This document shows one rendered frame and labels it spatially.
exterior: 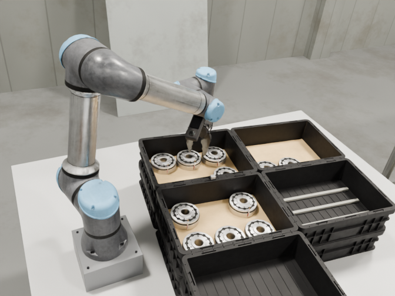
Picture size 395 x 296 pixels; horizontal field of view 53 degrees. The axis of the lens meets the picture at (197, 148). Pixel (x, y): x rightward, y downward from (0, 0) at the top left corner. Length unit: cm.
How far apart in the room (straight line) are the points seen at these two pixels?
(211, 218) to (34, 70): 286
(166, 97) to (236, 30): 343
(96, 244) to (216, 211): 44
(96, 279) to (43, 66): 286
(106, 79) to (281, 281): 79
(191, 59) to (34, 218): 237
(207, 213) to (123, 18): 224
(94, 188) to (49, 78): 286
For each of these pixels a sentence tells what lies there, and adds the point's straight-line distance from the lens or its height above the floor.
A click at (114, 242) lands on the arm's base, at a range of 130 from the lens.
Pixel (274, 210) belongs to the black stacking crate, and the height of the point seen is 89.
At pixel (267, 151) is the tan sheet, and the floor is 83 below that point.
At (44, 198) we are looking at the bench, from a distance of 171.
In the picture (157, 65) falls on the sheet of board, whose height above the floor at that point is 40.
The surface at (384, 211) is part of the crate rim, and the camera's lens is 151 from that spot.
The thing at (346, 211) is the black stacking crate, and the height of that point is 83.
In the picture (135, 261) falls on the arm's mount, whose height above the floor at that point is 78.
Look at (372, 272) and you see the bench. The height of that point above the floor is 70.
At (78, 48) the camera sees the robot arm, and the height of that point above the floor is 143.
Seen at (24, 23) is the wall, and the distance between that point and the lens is 381.
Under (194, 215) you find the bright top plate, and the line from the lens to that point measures 138.
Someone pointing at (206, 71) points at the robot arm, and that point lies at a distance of 142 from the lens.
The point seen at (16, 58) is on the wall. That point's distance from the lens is 391.
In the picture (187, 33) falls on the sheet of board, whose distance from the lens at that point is 358.
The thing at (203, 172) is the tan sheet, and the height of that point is 83.
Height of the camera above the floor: 184
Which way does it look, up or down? 36 degrees down
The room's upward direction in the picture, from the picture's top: 6 degrees clockwise
